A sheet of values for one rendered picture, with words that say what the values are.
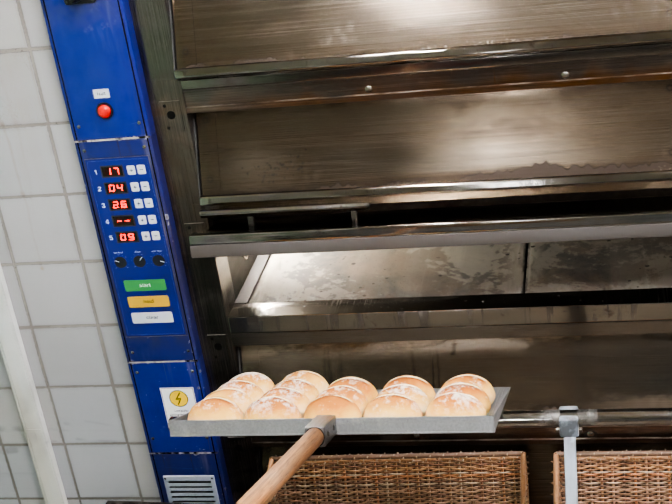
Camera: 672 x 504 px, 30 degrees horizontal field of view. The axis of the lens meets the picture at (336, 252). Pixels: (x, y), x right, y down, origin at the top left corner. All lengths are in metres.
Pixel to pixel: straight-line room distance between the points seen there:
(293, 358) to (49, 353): 0.54
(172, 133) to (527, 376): 0.87
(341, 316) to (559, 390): 0.47
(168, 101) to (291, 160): 0.26
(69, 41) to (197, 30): 0.24
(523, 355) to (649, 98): 0.59
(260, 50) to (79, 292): 0.69
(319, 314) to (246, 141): 0.39
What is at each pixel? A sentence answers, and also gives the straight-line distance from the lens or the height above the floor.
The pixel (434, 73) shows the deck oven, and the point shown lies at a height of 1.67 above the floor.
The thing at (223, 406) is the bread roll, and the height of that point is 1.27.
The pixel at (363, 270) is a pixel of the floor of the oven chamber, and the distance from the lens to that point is 2.69.
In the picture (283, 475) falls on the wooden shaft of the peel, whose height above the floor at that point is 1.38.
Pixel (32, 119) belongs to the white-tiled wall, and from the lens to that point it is 2.54.
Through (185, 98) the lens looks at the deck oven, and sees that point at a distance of 2.42.
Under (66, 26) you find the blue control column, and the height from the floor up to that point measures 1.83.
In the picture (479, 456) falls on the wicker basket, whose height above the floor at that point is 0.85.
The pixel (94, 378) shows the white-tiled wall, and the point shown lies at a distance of 2.78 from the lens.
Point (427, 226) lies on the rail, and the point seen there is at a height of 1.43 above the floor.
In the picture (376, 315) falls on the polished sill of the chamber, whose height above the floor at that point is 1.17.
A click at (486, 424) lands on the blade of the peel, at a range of 2.03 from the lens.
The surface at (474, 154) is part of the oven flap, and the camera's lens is 2.34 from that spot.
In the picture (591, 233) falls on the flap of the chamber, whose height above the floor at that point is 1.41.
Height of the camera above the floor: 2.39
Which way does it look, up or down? 26 degrees down
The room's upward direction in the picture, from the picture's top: 9 degrees counter-clockwise
